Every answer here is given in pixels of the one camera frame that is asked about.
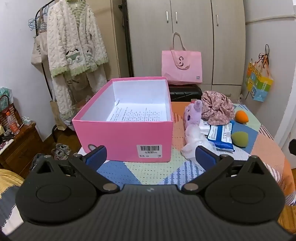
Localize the beige wardrobe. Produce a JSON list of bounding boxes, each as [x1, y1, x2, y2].
[[110, 0, 247, 105]]

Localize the black clothes rack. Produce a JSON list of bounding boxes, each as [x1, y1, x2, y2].
[[34, 0, 61, 142]]

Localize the printed paper sheet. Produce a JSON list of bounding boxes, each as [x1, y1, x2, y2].
[[106, 103, 167, 122]]

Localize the pink cardboard box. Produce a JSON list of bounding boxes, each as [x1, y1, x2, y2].
[[72, 77, 174, 162]]

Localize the purple plush toy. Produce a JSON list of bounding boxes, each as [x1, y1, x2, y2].
[[184, 99, 204, 130]]

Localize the blue wire hangers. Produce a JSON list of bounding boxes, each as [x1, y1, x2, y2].
[[28, 4, 50, 31]]

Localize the yellow grey blanket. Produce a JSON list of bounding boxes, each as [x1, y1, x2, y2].
[[0, 169, 26, 235]]

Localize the wooden nightstand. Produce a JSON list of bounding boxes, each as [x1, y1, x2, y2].
[[0, 122, 43, 179]]

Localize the pair of sneakers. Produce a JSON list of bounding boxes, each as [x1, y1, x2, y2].
[[51, 143, 73, 161]]

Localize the beige canvas tote bag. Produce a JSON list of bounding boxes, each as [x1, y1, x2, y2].
[[31, 7, 50, 66]]

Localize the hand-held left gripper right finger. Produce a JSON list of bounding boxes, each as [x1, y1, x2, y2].
[[181, 146, 267, 195]]

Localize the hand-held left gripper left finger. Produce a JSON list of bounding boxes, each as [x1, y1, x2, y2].
[[31, 145, 120, 194]]

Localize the patchwork crochet mat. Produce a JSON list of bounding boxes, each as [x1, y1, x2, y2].
[[78, 101, 296, 207]]

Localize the white fluffy plush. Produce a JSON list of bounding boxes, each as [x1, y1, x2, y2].
[[181, 124, 217, 159]]

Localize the pink tote bag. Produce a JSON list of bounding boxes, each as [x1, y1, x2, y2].
[[161, 32, 203, 85]]

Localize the woven basket bag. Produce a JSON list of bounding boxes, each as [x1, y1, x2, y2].
[[0, 95, 24, 131]]

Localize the blue wet wipes packet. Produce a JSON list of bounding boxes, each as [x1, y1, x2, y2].
[[206, 120, 235, 152]]

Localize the green tissue pack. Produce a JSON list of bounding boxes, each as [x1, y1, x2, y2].
[[0, 87, 15, 111]]

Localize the brown paper bag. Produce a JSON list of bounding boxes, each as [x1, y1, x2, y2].
[[49, 99, 68, 131]]

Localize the black suitcase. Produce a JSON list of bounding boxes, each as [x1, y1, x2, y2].
[[169, 84, 203, 103]]

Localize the green makeup sponge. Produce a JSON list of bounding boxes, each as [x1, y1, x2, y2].
[[231, 132, 248, 147]]

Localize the orange drink bottle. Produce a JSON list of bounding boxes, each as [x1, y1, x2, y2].
[[6, 111, 20, 135]]

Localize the white rectangular carton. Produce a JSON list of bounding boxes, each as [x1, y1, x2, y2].
[[199, 119, 218, 135]]

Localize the orange makeup sponge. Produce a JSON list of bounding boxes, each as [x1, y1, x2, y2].
[[235, 110, 249, 123]]

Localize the floral fabric cap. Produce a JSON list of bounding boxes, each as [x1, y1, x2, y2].
[[201, 90, 235, 126]]

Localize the white fluffy robe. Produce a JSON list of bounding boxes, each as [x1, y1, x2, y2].
[[46, 0, 109, 121]]

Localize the colourful gift bag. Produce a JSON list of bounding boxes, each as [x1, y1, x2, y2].
[[245, 44, 274, 102]]

